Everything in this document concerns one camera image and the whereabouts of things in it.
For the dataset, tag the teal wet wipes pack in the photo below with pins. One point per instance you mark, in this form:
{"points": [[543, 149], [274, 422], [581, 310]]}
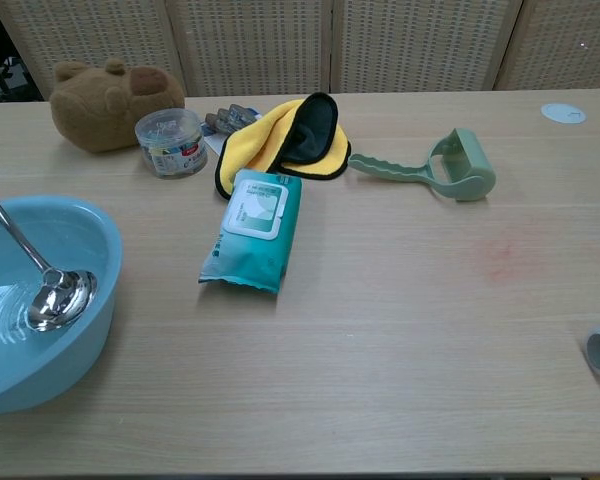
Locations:
{"points": [[252, 235]]}

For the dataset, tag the yellow black microfiber cloth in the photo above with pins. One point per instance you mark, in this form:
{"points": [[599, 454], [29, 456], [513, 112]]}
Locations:
{"points": [[260, 145]]}

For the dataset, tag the brown plush capybara toy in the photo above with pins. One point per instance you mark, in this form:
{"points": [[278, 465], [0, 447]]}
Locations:
{"points": [[95, 110]]}

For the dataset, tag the packet of binder clips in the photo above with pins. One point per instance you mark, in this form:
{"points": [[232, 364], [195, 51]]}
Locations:
{"points": [[230, 119]]}

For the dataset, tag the blue plastic basin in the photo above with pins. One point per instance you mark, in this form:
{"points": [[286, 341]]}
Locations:
{"points": [[80, 230]]}

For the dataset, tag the woven folding screen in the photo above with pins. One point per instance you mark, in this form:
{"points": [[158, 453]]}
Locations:
{"points": [[300, 45]]}

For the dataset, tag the metal ladle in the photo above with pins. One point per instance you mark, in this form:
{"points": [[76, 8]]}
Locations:
{"points": [[60, 300]]}

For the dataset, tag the green lint roller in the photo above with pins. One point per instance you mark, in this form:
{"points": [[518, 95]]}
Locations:
{"points": [[460, 165]]}

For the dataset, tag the clear plastic clip jar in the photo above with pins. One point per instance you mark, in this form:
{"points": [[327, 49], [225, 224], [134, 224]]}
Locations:
{"points": [[172, 145]]}

